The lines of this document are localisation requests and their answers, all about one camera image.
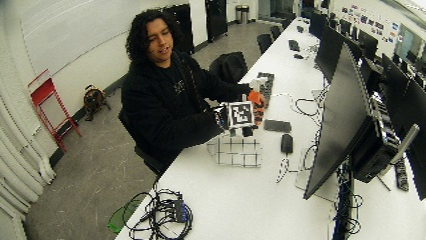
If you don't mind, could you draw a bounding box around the black computer box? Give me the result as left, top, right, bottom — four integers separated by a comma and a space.
348, 114, 401, 184

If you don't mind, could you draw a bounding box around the large black monitor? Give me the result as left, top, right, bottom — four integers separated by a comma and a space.
302, 42, 372, 201

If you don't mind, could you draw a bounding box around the green translucent plastic piece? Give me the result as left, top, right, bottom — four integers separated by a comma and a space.
106, 196, 143, 235

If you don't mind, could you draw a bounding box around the white cube with black markers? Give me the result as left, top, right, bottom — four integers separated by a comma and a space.
226, 100, 256, 130

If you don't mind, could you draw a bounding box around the white pleated curtain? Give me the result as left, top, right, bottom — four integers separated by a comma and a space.
0, 74, 57, 240

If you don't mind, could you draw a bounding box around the brown backpack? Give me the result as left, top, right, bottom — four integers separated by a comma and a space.
82, 84, 111, 122

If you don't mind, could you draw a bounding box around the silver trash bin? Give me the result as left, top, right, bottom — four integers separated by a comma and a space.
234, 4, 251, 25

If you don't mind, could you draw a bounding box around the black hub with cable bundle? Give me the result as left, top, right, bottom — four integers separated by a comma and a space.
123, 187, 195, 240

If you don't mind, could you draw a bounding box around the black office chair with bag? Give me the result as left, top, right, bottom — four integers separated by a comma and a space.
207, 51, 248, 85

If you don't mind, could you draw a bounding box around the white wall board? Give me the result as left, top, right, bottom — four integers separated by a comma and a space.
18, 0, 143, 78

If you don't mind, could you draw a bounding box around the red metal step stool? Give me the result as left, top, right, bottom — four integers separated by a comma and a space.
26, 69, 83, 153

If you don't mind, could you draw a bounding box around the person in black hoodie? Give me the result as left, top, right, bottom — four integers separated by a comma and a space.
118, 9, 255, 175

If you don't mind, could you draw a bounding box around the black cable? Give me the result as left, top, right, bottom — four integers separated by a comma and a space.
294, 97, 322, 118

